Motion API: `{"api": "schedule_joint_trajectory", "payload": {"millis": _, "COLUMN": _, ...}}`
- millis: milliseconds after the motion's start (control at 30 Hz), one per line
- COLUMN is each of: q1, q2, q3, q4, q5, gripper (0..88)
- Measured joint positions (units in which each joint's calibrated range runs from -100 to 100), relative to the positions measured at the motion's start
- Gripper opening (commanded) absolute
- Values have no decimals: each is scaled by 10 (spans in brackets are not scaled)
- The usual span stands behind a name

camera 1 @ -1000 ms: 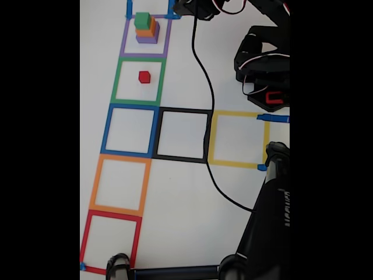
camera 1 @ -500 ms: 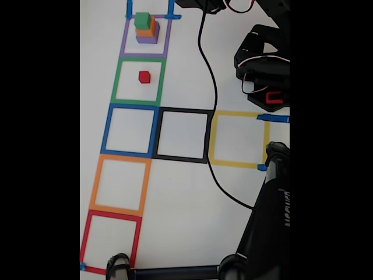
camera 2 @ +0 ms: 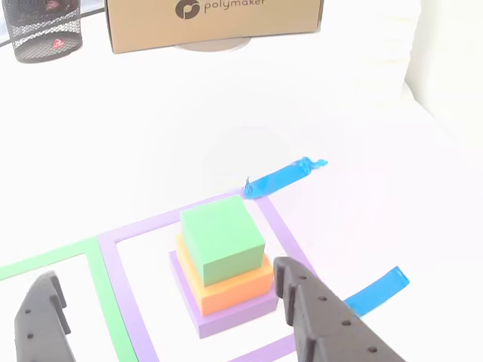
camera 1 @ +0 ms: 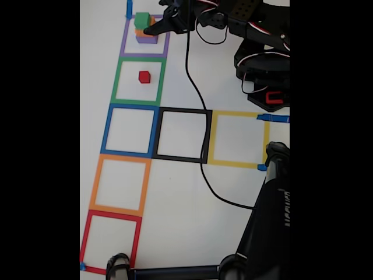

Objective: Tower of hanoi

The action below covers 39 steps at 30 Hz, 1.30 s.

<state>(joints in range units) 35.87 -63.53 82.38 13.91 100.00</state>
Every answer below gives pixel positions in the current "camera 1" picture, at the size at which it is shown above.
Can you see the large purple square block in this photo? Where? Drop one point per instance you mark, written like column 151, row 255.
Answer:
column 145, row 40

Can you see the green square block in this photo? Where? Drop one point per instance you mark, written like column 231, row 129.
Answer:
column 141, row 19

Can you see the orange square block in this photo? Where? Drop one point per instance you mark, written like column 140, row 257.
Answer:
column 140, row 33

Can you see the small red cube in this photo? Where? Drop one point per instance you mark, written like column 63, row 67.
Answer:
column 144, row 77

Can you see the blue tape strip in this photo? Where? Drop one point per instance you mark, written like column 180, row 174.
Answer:
column 82, row 266
column 277, row 118
column 129, row 7
column 261, row 167

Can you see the black tripod stand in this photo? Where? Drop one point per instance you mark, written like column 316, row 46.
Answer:
column 262, row 233

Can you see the purple square frame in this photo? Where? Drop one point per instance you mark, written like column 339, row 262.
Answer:
column 144, row 55

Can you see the green square frame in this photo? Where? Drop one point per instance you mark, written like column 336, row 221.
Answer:
column 135, row 102

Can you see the blue square frame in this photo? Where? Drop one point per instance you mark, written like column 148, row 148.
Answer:
column 128, row 153

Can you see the black square frame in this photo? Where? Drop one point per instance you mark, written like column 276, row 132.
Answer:
column 180, row 159

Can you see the yellow square frame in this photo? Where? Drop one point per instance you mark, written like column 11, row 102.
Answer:
column 233, row 164

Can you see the orange square frame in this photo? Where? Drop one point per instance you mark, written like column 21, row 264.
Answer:
column 116, row 210

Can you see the red square frame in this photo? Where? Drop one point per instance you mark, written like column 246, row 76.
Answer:
column 112, row 215

